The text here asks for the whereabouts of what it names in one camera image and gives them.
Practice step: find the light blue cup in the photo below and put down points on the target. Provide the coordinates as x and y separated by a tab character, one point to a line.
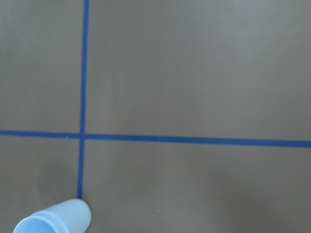
41	222
71	216

